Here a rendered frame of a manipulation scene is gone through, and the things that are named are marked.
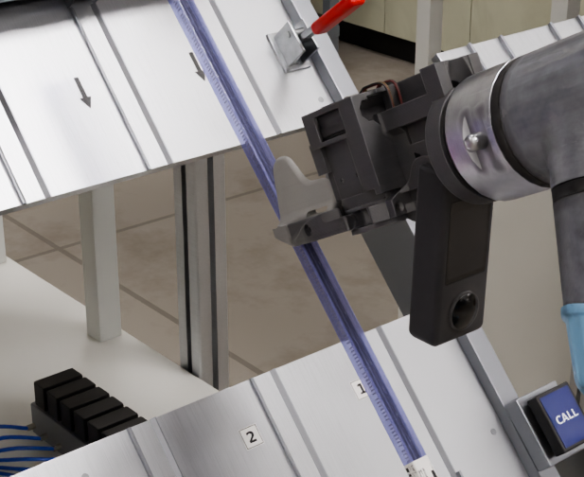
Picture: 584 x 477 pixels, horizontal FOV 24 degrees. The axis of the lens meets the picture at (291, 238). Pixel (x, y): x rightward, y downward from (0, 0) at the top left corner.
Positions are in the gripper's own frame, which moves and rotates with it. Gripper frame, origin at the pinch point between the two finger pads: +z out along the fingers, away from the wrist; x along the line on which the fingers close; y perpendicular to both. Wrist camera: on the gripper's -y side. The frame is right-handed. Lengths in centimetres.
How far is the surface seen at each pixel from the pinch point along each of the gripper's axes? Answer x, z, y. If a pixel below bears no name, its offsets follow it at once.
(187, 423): 7.5, 9.9, -10.3
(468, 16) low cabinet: -270, 241, 47
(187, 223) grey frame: -21, 47, 4
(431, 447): -11.4, 7.7, -19.1
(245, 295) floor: -116, 184, -11
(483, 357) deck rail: -19.5, 7.7, -14.3
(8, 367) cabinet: -6, 68, -4
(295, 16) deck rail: -19.0, 16.5, 18.0
